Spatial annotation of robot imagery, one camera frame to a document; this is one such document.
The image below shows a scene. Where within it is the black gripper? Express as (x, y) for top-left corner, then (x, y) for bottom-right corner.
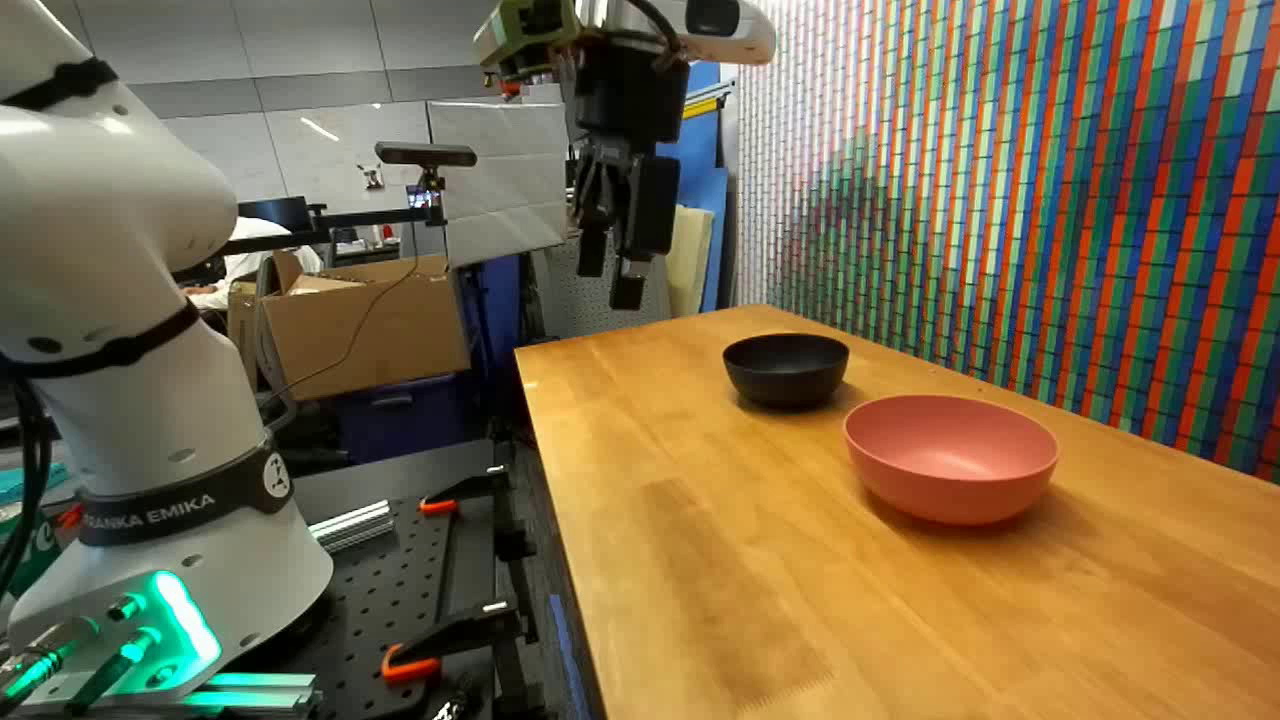
(568, 44), (697, 316)

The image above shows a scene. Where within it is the black bowl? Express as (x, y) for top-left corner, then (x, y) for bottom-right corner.
(720, 333), (854, 410)

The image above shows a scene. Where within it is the pink bowl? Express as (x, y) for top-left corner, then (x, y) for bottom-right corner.
(840, 391), (1065, 528)

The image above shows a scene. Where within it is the blue foam panel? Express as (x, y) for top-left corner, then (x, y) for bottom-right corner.
(672, 59), (742, 321)

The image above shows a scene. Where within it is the white board panel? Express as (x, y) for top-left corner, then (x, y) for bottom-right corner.
(422, 94), (574, 268)

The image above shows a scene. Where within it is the brown cardboard box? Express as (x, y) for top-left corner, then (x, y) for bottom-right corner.
(225, 253), (476, 405)

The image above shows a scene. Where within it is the blue storage bin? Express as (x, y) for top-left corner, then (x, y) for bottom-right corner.
(330, 374), (473, 464)

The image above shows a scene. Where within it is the aluminium extrusion bar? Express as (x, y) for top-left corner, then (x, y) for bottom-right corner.
(306, 494), (402, 554)

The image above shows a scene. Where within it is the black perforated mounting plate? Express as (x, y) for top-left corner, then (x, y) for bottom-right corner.
(252, 487), (543, 720)

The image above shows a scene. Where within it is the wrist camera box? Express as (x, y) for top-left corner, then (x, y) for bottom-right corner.
(470, 0), (581, 87)

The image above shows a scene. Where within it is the black camera on stand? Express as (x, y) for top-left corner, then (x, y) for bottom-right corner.
(372, 137), (482, 201)

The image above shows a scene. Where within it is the orange-handled black clamp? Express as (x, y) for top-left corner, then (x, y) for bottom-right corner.
(416, 468), (516, 523)
(377, 598), (527, 691)

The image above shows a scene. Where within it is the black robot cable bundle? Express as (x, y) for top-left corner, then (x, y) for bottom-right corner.
(0, 367), (61, 596)

